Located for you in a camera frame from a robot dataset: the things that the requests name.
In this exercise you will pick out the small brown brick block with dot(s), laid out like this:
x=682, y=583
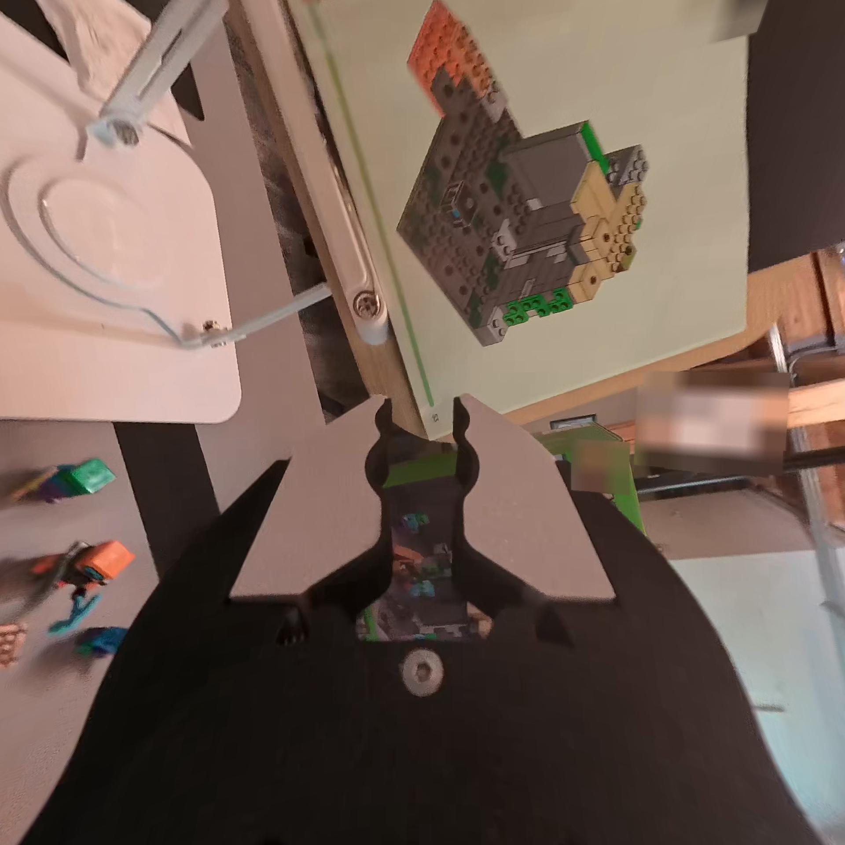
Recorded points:
x=12, y=644

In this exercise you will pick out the small white packet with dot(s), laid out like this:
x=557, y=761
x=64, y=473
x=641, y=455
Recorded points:
x=99, y=46

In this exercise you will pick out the pale green instruction booklet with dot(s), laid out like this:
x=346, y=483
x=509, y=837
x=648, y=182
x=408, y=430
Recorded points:
x=594, y=66

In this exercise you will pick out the green toy set box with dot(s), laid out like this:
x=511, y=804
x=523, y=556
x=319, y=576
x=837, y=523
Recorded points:
x=422, y=561

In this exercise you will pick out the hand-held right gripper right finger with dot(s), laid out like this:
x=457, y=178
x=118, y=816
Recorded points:
x=535, y=521

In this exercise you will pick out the green-headed toy figure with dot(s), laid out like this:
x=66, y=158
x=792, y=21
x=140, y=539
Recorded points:
x=89, y=476

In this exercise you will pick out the black partition panel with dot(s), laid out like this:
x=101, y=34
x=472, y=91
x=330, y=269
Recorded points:
x=799, y=132

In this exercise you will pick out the grey desk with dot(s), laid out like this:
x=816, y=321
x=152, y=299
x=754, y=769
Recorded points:
x=39, y=713

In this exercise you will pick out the cyan-headed toy figure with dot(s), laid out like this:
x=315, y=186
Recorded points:
x=102, y=639

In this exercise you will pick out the orange black toy figure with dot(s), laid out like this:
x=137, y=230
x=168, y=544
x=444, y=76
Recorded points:
x=109, y=558

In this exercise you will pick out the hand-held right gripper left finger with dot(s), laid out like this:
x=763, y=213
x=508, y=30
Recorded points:
x=310, y=515

